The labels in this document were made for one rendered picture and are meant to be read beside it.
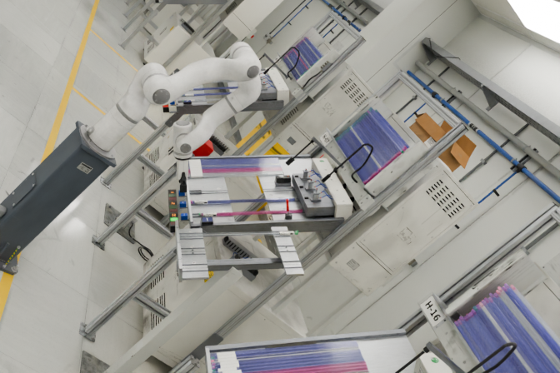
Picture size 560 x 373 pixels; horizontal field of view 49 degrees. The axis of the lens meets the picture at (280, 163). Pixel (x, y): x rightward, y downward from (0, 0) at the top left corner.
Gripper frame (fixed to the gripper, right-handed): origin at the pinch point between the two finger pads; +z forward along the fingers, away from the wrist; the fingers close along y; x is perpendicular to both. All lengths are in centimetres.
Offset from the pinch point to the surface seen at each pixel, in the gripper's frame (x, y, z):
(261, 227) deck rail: 34.2, 21.1, 11.5
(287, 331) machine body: 51, 21, 75
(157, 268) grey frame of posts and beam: -12.7, 25.0, 28.0
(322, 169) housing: 72, -17, 2
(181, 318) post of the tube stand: -3, 52, 34
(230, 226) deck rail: 20.0, 21.1, 9.8
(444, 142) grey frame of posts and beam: 114, 25, -32
